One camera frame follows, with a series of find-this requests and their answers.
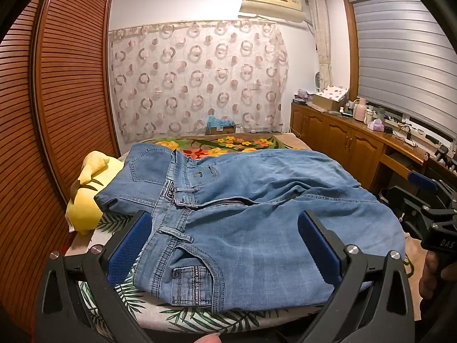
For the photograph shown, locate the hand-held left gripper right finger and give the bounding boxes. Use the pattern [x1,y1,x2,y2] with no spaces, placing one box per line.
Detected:
[298,210,416,343]

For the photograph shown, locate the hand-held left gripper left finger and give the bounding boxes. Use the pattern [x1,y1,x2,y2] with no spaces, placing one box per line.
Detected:
[36,210,158,343]

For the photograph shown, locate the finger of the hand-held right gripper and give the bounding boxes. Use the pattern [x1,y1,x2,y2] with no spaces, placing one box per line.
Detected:
[409,172,457,204]
[380,186,434,223]

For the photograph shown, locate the blue denim pants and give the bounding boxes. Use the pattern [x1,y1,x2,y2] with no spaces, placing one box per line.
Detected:
[93,142,406,313]

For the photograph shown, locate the person's right hand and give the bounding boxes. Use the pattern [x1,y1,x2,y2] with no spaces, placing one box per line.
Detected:
[419,250,445,299]

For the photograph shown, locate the person's left hand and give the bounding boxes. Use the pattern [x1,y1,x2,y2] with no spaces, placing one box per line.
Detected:
[191,332,222,343]

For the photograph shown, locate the beige printed quilt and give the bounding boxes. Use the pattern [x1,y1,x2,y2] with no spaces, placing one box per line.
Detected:
[403,239,427,295]

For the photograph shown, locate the yellow plush toy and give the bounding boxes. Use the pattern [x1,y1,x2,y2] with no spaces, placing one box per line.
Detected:
[66,150,124,236]

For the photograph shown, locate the wooden sideboard cabinet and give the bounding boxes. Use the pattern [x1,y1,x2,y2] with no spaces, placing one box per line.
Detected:
[290,102,457,201]

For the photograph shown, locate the pink thermos jug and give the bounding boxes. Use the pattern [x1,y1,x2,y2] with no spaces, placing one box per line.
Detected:
[353,97,368,122]

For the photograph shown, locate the leaf print blanket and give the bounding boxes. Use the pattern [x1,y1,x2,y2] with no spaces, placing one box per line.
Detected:
[69,200,415,334]

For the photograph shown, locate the grey striped window blind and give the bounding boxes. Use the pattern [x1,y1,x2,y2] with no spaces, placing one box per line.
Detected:
[352,0,457,140]

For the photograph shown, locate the box with spotted cloth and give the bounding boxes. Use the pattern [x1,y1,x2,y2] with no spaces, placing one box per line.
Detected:
[312,84,348,112]

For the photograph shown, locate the floral blanket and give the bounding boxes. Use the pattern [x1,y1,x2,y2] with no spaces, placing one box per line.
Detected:
[119,132,311,161]

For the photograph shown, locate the purple storage box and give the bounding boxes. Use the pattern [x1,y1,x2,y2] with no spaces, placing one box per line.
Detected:
[294,89,315,104]

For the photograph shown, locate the cardboard box with blue cloth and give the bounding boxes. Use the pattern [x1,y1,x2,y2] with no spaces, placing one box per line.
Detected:
[206,116,237,136]

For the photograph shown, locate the wooden louvered wardrobe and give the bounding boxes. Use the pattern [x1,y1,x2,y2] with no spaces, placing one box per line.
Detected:
[0,0,120,258]

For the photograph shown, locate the tied beige curtain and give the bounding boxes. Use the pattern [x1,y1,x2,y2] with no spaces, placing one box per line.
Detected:
[308,0,333,91]

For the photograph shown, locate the circle patterned curtain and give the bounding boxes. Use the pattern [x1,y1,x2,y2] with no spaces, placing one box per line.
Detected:
[109,19,290,145]

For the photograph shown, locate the beige air conditioner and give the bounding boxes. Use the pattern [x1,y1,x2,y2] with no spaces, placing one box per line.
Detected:
[238,0,308,24]

